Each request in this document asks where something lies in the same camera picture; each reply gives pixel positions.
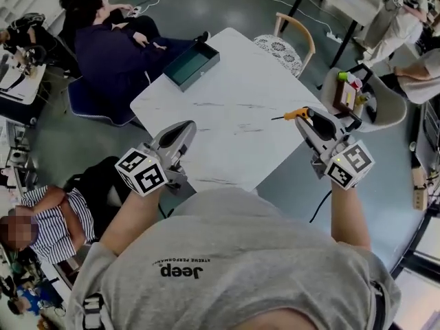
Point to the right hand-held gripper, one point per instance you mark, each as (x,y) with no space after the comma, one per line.
(350,165)

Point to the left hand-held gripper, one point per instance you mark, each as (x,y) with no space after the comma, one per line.
(144,179)

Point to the dark green box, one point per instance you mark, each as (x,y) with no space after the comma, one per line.
(187,69)

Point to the person's right forearm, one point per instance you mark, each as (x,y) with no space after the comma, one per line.
(349,218)

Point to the person's left forearm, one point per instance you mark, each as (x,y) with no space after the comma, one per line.
(132,218)

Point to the brown wooden box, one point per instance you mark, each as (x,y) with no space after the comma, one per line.
(342,95)

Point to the yellow stick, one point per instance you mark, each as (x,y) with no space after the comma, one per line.
(349,98)

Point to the olive bottle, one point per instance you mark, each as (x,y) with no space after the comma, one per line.
(362,100)

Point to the green cup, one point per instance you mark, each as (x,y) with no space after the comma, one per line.
(342,76)

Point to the red cup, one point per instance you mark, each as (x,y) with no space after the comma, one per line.
(357,84)

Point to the white cup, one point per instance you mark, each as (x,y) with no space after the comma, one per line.
(351,78)

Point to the grey shell chair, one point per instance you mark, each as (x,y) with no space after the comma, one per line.
(388,108)

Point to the wooden chair with patterned cushion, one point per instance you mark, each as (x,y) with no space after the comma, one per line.
(282,52)

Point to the blue chair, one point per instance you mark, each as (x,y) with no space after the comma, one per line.
(89,105)

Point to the white power strip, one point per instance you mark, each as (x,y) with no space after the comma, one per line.
(135,10)
(334,36)

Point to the person's grey t-shirt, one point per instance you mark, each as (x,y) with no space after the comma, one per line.
(223,253)

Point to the grey table black legs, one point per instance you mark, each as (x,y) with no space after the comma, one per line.
(361,5)

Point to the white side table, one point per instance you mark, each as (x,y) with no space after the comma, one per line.
(20,88)

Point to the black framed glass door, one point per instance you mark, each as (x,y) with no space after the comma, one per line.
(424,294)

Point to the black metal frame stand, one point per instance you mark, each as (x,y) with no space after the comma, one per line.
(354,120)

